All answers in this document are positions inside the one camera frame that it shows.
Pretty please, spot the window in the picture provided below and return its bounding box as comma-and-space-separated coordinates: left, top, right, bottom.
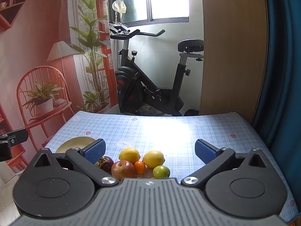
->
107, 0, 190, 27

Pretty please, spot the yellow lemon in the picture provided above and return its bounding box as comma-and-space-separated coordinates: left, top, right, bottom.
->
143, 150, 165, 168
119, 148, 141, 163

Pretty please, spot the dark blue curtain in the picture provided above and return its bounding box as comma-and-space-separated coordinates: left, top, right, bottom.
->
252, 0, 301, 224

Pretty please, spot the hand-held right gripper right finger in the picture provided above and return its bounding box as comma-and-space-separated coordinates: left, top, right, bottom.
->
181, 139, 270, 186

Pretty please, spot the green round fruit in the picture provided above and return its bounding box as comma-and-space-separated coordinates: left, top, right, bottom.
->
153, 165, 171, 178

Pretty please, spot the dark purple mangosteen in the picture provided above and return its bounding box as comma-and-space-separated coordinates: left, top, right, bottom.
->
95, 157, 115, 173

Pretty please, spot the wooden cabinet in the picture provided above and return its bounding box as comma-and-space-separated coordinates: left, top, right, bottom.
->
199, 0, 268, 123

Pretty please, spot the black exercise bike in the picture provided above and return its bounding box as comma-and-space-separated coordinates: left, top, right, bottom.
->
109, 21, 204, 117

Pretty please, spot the pale yellow plate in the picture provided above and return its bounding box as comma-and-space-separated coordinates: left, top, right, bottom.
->
56, 137, 97, 154

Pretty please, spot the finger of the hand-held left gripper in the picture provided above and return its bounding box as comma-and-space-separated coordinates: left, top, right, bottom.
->
8, 128, 29, 144

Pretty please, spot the small orange tangerine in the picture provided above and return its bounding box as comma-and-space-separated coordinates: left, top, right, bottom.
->
134, 161, 147, 175

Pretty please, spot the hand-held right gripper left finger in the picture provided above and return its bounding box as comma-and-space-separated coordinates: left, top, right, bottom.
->
30, 138, 119, 186

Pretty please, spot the red apple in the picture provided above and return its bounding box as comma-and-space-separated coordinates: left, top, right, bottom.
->
111, 160, 137, 179

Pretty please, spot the blue checked tablecloth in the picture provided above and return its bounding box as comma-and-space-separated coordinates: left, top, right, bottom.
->
45, 111, 295, 224

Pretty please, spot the white hanging bag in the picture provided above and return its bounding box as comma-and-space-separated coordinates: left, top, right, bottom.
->
112, 0, 127, 13

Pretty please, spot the printed wall backdrop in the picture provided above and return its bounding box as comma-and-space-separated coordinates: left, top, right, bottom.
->
0, 0, 118, 184

